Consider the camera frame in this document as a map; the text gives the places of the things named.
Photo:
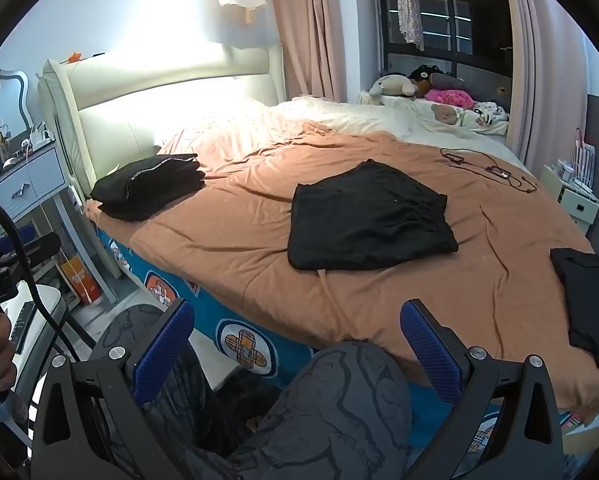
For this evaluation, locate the person's right leg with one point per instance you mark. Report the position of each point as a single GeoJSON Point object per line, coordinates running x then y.
{"type": "Point", "coordinates": [339, 410]}

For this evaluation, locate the black garment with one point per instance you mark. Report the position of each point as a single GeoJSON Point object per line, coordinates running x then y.
{"type": "Point", "coordinates": [589, 300]}

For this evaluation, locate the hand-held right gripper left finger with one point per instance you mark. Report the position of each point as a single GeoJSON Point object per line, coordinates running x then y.
{"type": "Point", "coordinates": [162, 350]}

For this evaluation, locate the cream padded headboard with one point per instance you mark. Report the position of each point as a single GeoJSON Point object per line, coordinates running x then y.
{"type": "Point", "coordinates": [129, 110]}

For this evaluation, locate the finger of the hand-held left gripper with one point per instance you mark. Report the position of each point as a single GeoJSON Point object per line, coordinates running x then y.
{"type": "Point", "coordinates": [13, 239]}
{"type": "Point", "coordinates": [42, 252]}

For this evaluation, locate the dark window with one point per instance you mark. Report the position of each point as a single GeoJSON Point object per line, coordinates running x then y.
{"type": "Point", "coordinates": [459, 20]}

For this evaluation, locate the cream bear print duvet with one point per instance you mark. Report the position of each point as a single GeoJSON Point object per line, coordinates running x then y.
{"type": "Point", "coordinates": [379, 120]}

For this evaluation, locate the orange blanket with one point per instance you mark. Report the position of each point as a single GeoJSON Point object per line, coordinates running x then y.
{"type": "Point", "coordinates": [479, 230]}

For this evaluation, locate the hanging floral garment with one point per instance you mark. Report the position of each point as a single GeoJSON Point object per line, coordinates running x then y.
{"type": "Point", "coordinates": [409, 10]}

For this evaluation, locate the black and white plush toy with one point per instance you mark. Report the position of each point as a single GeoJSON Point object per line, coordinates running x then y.
{"type": "Point", "coordinates": [489, 115]}

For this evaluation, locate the orange box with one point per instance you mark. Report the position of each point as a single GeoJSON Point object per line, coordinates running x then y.
{"type": "Point", "coordinates": [82, 280]}

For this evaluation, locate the beige plush toy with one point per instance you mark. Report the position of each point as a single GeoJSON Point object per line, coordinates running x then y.
{"type": "Point", "coordinates": [389, 87]}

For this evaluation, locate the black remote control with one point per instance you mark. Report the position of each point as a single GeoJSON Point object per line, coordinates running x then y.
{"type": "Point", "coordinates": [23, 325]}

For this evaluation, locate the grey nightstand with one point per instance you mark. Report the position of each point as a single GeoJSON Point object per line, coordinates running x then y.
{"type": "Point", "coordinates": [34, 180]}

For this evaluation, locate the pink plush toy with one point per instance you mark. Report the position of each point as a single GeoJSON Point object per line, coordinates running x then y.
{"type": "Point", "coordinates": [449, 97]}

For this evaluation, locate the person's leg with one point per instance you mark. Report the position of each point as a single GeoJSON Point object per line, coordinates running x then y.
{"type": "Point", "coordinates": [339, 410]}
{"type": "Point", "coordinates": [129, 322]}

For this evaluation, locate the white bedside cabinet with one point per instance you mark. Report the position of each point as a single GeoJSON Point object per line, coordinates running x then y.
{"type": "Point", "coordinates": [572, 200]}

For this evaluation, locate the folded black jacket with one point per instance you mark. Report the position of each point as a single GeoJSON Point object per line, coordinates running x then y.
{"type": "Point", "coordinates": [149, 185]}

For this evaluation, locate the pink curtain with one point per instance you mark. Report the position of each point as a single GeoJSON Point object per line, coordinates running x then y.
{"type": "Point", "coordinates": [539, 60]}
{"type": "Point", "coordinates": [304, 35]}

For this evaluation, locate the person's left leg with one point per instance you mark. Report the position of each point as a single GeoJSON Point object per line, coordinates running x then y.
{"type": "Point", "coordinates": [129, 322]}

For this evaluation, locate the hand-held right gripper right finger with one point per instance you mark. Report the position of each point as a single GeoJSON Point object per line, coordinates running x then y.
{"type": "Point", "coordinates": [432, 350]}

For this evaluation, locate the silver framed mirror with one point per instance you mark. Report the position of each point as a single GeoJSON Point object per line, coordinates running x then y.
{"type": "Point", "coordinates": [12, 100]}

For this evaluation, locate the black pants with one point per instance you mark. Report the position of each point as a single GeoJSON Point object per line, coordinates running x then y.
{"type": "Point", "coordinates": [369, 215]}

